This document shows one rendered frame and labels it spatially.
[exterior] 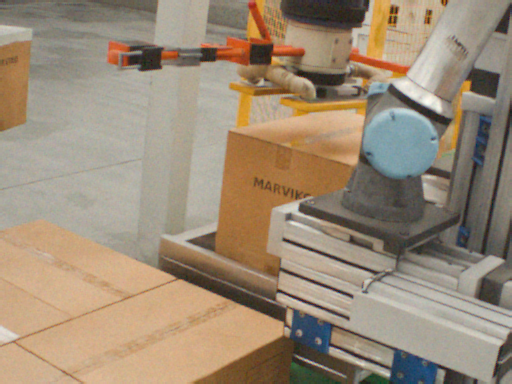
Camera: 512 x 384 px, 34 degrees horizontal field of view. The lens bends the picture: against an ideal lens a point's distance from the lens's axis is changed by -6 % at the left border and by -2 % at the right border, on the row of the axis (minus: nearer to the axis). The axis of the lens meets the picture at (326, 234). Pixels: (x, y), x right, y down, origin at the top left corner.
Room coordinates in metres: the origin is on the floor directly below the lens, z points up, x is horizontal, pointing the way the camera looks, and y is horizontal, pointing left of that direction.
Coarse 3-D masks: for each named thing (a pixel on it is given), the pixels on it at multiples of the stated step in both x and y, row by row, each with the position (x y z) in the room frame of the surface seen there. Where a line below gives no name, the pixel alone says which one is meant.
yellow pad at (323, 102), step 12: (324, 96) 2.18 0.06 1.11; (336, 96) 2.24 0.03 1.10; (348, 96) 2.26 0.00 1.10; (360, 96) 2.29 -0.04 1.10; (300, 108) 2.10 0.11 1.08; (312, 108) 2.09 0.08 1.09; (324, 108) 2.13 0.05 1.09; (336, 108) 2.17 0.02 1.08; (348, 108) 2.20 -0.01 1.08; (360, 108) 2.24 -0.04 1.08
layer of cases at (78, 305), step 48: (0, 240) 2.26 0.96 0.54; (48, 240) 2.32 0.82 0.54; (0, 288) 1.94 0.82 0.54; (48, 288) 1.99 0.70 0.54; (96, 288) 2.04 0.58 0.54; (144, 288) 2.09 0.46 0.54; (192, 288) 2.14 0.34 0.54; (0, 336) 1.69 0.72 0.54; (48, 336) 1.73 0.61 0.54; (96, 336) 1.78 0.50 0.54; (144, 336) 1.82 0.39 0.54; (192, 336) 1.86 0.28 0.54; (240, 336) 1.90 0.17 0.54
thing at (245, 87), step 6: (234, 84) 2.25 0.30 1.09; (240, 84) 2.24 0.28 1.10; (246, 84) 2.25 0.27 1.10; (252, 84) 2.24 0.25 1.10; (258, 84) 2.25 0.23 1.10; (240, 90) 2.23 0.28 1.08; (246, 90) 2.22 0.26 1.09; (252, 90) 2.20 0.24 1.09; (258, 90) 2.21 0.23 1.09; (264, 90) 2.23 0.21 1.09; (270, 90) 2.25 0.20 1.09; (276, 90) 2.26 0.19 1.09; (282, 90) 2.28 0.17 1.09; (288, 90) 2.30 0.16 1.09
